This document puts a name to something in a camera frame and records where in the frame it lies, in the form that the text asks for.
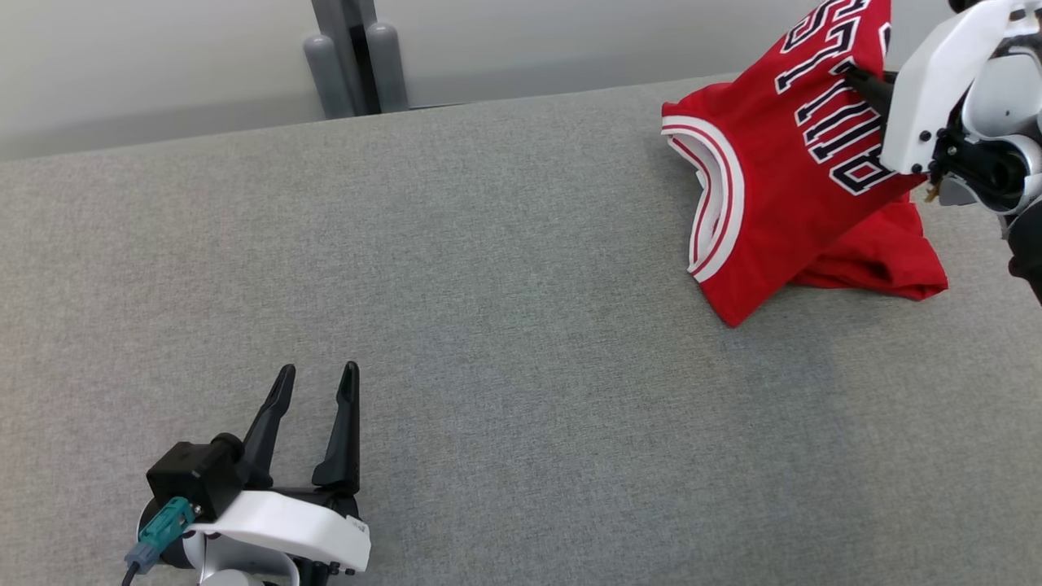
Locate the grey fabric sofa seat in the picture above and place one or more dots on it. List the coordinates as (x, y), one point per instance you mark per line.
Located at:
(488, 325)

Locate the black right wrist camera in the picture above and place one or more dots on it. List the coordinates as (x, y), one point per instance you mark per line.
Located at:
(965, 5)

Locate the red shorts with white stripe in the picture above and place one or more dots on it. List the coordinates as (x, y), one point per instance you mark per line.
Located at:
(887, 252)

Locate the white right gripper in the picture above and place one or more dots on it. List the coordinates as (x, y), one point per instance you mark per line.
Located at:
(928, 89)

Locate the teal left camera connector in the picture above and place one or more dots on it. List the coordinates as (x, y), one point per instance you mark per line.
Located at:
(163, 529)

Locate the red jersey with white sleeves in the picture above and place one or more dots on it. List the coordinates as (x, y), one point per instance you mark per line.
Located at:
(765, 203)

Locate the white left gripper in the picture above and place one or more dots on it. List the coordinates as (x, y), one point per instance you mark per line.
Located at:
(301, 525)

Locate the grey cylindrical post foot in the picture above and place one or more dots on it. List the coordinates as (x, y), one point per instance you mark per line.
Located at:
(330, 81)
(387, 73)

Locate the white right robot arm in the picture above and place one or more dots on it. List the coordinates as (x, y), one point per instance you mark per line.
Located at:
(1001, 146)

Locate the grey partition post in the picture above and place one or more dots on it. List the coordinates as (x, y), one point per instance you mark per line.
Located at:
(346, 57)

